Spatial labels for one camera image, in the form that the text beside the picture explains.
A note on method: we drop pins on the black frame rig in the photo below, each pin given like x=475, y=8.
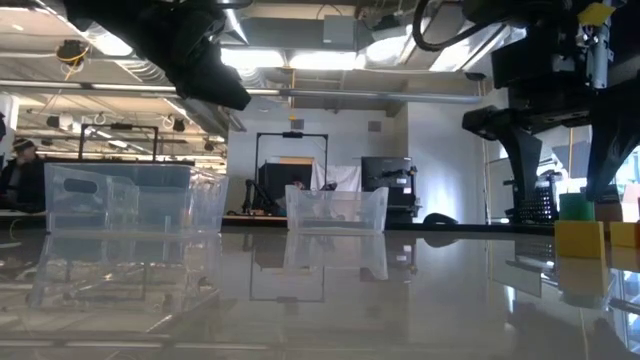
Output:
x=120, y=127
x=292, y=134

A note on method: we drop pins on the grey wall box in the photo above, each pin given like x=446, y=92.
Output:
x=374, y=126
x=297, y=124

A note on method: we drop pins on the white panel board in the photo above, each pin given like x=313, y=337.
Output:
x=497, y=195

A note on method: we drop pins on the tall green cylinder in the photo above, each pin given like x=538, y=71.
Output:
x=576, y=207

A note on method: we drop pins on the white spot lamp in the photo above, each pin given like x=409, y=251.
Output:
x=65, y=120

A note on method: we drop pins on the clear plastic bin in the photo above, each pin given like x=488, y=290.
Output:
x=210, y=200
x=75, y=210
x=335, y=210

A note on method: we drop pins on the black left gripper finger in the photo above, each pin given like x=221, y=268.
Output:
x=210, y=80

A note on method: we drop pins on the person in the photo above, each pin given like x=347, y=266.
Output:
x=299, y=185
x=22, y=175

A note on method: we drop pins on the grey lamp shade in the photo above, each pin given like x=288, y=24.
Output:
x=560, y=160

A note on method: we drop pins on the black enclosure box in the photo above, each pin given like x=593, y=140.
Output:
x=280, y=175

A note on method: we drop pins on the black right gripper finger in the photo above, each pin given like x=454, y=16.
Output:
x=612, y=140
x=525, y=160

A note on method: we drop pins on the black spot lamp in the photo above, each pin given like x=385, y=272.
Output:
x=178, y=125

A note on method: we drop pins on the white cloth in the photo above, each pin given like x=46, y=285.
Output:
x=345, y=176

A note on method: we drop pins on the cardboard box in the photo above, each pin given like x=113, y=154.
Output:
x=607, y=212

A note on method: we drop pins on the grey ceiling pipe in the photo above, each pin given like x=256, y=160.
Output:
x=375, y=95

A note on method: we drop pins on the yellow tape tag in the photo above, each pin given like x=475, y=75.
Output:
x=595, y=14

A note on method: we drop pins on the yellow wooden cube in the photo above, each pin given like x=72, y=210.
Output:
x=626, y=235
x=580, y=240

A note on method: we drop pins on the black cabinet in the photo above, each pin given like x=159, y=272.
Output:
x=380, y=167

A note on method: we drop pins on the ceiling light panel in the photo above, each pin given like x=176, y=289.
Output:
x=325, y=60
x=255, y=57

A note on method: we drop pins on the black perforated crate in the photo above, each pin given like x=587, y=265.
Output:
x=547, y=205

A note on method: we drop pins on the white rectangular air duct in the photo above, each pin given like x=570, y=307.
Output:
x=465, y=55

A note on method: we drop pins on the grey ceiling box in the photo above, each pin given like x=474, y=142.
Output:
x=340, y=31

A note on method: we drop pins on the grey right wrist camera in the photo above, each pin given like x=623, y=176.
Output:
x=597, y=55

